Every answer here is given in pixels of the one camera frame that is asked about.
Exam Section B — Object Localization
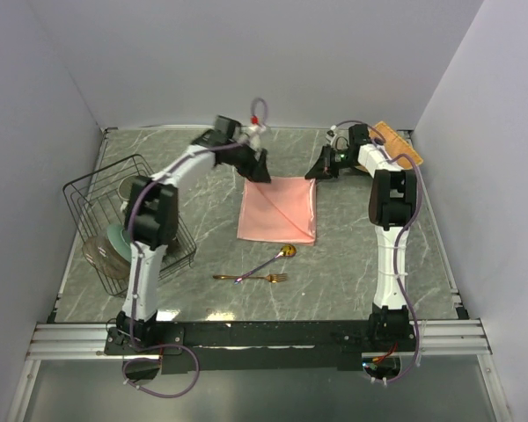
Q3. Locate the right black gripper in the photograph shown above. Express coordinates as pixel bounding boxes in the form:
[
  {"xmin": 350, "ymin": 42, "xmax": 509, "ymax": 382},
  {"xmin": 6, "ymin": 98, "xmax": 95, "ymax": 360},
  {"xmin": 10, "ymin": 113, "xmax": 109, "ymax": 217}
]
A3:
[{"xmin": 304, "ymin": 144, "xmax": 357, "ymax": 180}]

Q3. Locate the pink satin napkin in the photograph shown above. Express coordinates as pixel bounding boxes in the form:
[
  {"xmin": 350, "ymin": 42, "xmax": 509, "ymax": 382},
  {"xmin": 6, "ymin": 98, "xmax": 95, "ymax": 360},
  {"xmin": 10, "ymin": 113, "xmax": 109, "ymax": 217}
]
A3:
[{"xmin": 237, "ymin": 177, "xmax": 317, "ymax": 245}]

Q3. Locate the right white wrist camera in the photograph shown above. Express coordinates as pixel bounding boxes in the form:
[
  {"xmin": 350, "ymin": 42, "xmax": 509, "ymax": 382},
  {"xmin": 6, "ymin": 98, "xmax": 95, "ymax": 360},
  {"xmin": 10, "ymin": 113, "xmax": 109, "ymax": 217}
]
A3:
[{"xmin": 326, "ymin": 125, "xmax": 339, "ymax": 149}]

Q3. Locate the teal green bowl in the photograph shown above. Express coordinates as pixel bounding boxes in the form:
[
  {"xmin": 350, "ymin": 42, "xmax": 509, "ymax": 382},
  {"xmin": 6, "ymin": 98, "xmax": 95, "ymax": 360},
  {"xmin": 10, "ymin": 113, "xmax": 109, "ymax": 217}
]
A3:
[{"xmin": 106, "ymin": 223, "xmax": 132, "ymax": 263}]

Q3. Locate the grey striped mug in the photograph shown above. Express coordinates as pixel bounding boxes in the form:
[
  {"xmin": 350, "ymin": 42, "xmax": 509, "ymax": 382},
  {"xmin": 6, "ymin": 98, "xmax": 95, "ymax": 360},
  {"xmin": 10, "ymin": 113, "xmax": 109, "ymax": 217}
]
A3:
[{"xmin": 117, "ymin": 175, "xmax": 136, "ymax": 214}]

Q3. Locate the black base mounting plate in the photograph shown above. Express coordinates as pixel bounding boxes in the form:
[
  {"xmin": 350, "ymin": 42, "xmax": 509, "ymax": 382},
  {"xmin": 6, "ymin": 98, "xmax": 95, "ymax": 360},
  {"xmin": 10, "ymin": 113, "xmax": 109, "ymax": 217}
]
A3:
[{"xmin": 104, "ymin": 320, "xmax": 416, "ymax": 375}]

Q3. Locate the gold spoon with purple handle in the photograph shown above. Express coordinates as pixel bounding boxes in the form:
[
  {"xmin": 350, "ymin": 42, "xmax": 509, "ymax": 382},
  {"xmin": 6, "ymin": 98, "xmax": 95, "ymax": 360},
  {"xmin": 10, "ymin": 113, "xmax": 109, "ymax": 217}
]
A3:
[{"xmin": 234, "ymin": 244, "xmax": 297, "ymax": 284}]

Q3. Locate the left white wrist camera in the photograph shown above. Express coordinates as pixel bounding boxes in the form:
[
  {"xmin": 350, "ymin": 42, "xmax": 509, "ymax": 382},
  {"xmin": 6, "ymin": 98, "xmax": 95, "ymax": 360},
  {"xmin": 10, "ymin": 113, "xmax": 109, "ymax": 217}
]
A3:
[{"xmin": 239, "ymin": 114, "xmax": 267, "ymax": 152}]

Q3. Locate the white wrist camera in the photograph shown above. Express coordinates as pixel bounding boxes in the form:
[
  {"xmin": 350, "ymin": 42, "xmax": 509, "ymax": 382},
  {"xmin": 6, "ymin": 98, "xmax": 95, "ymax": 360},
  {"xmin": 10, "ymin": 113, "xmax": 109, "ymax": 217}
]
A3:
[
  {"xmin": 239, "ymin": 114, "xmax": 267, "ymax": 152},
  {"xmin": 326, "ymin": 125, "xmax": 339, "ymax": 149}
]

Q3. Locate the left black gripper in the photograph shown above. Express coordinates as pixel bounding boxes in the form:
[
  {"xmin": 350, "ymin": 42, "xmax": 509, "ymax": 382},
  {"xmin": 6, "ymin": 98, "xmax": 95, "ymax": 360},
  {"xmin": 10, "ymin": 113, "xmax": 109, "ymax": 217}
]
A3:
[{"xmin": 224, "ymin": 138, "xmax": 270, "ymax": 184}]

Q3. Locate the clear glass bowl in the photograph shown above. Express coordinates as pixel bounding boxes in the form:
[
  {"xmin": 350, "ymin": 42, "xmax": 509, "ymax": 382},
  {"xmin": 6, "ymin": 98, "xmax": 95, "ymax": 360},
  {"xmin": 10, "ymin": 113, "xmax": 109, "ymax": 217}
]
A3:
[{"xmin": 82, "ymin": 236, "xmax": 130, "ymax": 280}]

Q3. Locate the rose gold fork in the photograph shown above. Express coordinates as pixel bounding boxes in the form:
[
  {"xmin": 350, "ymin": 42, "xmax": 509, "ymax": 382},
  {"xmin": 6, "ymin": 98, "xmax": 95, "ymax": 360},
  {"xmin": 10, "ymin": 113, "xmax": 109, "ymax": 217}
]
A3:
[{"xmin": 212, "ymin": 273, "xmax": 288, "ymax": 283}]

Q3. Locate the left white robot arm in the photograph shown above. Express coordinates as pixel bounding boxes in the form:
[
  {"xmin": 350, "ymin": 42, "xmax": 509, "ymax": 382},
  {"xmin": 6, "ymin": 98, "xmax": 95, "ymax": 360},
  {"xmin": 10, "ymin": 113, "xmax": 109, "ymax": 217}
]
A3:
[{"xmin": 116, "ymin": 116, "xmax": 271, "ymax": 353}]

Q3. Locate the aluminium rail frame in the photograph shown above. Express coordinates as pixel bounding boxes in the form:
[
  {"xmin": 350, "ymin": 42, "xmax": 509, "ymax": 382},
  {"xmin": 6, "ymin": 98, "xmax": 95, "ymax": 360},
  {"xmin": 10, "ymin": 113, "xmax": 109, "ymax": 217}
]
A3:
[{"xmin": 7, "ymin": 319, "xmax": 513, "ymax": 421}]

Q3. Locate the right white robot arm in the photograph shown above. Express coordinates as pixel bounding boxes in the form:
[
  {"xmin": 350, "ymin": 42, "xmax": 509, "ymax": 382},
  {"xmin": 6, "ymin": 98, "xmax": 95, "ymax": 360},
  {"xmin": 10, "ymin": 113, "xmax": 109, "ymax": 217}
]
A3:
[{"xmin": 305, "ymin": 120, "xmax": 422, "ymax": 351}]

